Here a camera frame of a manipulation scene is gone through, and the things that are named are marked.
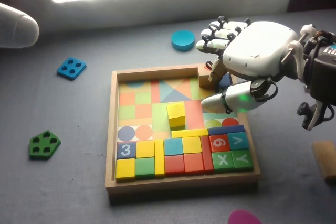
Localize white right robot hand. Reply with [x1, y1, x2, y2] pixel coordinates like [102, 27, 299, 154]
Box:
[195, 16, 300, 116]

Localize dark blue U cube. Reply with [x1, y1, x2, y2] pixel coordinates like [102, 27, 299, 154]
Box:
[218, 73, 232, 89]

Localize yellow cube block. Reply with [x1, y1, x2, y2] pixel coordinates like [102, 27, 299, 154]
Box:
[166, 102, 186, 129]

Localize natural wooden block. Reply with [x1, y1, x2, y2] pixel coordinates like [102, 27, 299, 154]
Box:
[198, 62, 224, 90]

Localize plain wooden plank block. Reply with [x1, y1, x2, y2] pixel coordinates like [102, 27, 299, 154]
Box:
[311, 140, 336, 182]

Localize blue square four-hole piece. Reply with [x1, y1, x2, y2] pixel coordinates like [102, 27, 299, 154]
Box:
[56, 57, 87, 81]

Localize blue round disc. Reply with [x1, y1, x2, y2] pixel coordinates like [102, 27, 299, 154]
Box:
[170, 29, 196, 52]

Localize white backdrop cloth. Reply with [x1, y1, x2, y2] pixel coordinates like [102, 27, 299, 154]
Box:
[0, 0, 299, 37]

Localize wooden puzzle tray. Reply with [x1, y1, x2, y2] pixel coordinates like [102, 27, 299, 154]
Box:
[104, 62, 262, 196]

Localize pink round disc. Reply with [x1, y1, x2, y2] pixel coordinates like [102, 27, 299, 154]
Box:
[227, 209, 263, 224]

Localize grey table cloth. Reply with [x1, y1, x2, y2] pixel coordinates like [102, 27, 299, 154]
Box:
[0, 8, 336, 224]

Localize green pentagon five-hole piece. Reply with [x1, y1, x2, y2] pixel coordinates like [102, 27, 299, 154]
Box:
[28, 130, 61, 161]

